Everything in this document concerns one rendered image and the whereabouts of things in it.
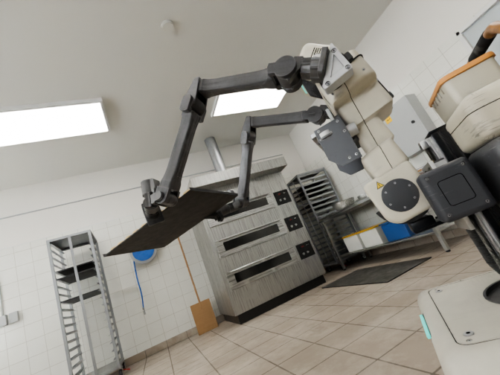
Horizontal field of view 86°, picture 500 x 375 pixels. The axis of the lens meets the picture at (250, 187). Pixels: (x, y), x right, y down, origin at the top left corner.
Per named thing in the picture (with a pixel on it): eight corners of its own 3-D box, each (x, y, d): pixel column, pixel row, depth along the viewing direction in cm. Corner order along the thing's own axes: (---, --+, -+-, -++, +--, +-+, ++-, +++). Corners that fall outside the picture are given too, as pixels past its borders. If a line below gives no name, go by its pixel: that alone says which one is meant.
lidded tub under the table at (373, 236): (364, 248, 402) (356, 232, 409) (385, 239, 421) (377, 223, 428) (383, 244, 369) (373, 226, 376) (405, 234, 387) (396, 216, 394)
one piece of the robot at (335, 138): (376, 163, 110) (351, 120, 116) (374, 149, 86) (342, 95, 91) (339, 181, 116) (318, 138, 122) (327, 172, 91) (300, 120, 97)
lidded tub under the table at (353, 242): (348, 253, 438) (341, 238, 445) (368, 243, 455) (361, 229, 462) (363, 249, 404) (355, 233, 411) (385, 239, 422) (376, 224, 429)
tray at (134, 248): (238, 195, 145) (236, 193, 145) (190, 190, 109) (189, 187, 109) (164, 247, 165) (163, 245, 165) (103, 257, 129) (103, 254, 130)
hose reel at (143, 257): (172, 303, 415) (152, 236, 444) (172, 303, 402) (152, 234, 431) (144, 314, 398) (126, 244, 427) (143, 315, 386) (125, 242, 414)
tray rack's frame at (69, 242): (83, 385, 338) (58, 251, 385) (126, 364, 361) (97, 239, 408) (71, 400, 284) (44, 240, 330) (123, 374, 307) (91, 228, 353)
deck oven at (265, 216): (241, 329, 317) (189, 178, 369) (220, 322, 422) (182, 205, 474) (340, 278, 380) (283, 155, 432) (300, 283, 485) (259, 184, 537)
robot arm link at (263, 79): (185, 74, 106) (199, 88, 114) (179, 106, 103) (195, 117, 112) (297, 52, 87) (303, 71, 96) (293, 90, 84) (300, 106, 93)
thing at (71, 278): (68, 284, 372) (68, 283, 372) (101, 273, 390) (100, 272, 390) (56, 280, 320) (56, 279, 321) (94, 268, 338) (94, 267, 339)
